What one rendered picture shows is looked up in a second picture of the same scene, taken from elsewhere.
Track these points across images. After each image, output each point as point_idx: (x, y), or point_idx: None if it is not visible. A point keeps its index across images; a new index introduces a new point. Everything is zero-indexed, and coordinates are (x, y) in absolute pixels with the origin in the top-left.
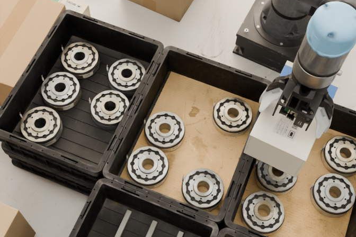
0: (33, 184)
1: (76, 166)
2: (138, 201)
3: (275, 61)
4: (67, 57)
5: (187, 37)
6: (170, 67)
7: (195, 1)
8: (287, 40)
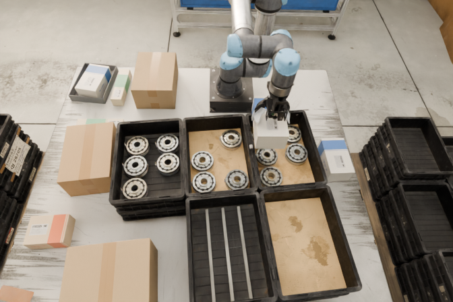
0: (141, 226)
1: (170, 199)
2: (211, 200)
3: (233, 107)
4: (130, 147)
5: (183, 114)
6: (187, 129)
7: (177, 96)
8: (235, 94)
